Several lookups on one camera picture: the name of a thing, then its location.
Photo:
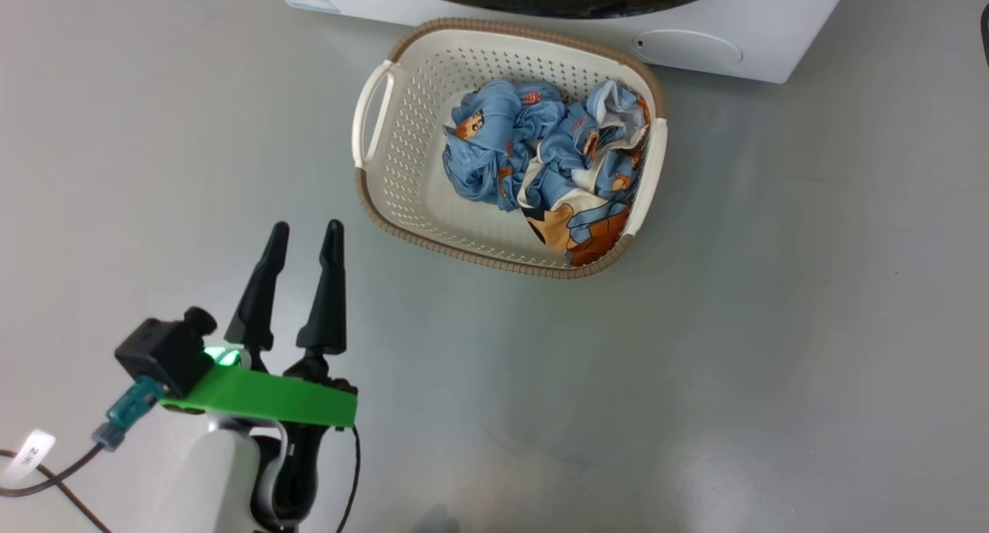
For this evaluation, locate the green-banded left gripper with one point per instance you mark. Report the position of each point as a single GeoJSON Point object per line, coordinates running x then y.
{"type": "Point", "coordinates": [263, 398]}

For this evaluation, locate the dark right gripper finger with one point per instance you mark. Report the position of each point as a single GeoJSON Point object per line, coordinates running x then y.
{"type": "Point", "coordinates": [985, 35]}

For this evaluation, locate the blue bear-print garment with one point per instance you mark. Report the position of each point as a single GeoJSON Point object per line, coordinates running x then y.
{"type": "Point", "coordinates": [494, 147]}

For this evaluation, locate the blue orange white bear garment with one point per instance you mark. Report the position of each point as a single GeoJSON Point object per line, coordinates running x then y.
{"type": "Point", "coordinates": [595, 201]}

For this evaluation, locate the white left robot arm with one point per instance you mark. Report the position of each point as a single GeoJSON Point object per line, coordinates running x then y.
{"type": "Point", "coordinates": [209, 479]}

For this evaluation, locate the cream perforated laundry basket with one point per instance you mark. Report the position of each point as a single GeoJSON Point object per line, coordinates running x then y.
{"type": "Point", "coordinates": [417, 154]}

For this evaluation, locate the white washing machine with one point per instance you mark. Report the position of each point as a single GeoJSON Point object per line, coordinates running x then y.
{"type": "Point", "coordinates": [773, 31]}

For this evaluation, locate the round white filter cover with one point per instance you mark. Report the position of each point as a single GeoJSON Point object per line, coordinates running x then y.
{"type": "Point", "coordinates": [688, 48]}

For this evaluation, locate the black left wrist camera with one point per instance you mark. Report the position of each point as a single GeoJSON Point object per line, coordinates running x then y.
{"type": "Point", "coordinates": [164, 349]}

